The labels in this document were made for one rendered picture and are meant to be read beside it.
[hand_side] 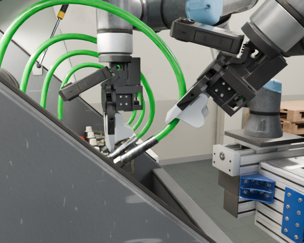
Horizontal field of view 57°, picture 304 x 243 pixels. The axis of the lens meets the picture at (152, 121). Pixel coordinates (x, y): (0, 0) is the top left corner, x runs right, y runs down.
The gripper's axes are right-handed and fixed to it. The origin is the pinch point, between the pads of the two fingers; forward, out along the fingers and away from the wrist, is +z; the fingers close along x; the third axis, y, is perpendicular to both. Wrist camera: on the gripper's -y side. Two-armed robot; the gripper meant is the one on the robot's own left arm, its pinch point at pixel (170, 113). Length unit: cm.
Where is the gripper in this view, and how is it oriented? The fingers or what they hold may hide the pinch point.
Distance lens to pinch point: 52.2
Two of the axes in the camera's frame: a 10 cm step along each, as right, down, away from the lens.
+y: 7.3, 6.8, 0.3
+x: 3.3, -3.9, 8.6
